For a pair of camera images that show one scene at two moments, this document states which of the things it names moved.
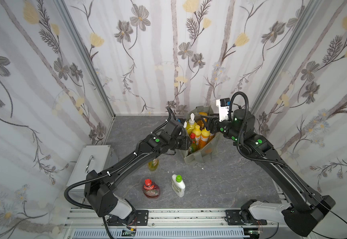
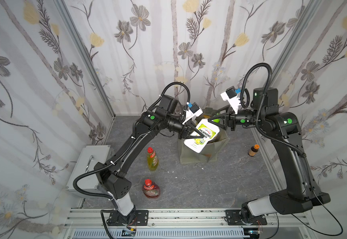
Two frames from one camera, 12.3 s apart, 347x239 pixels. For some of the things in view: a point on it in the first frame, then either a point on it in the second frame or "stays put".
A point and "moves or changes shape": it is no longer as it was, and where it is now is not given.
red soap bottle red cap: (150, 189) stays put
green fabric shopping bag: (203, 154) moves or changes shape
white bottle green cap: (178, 184) → (207, 128)
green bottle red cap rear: (153, 165) stays put
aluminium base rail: (172, 224) stays put
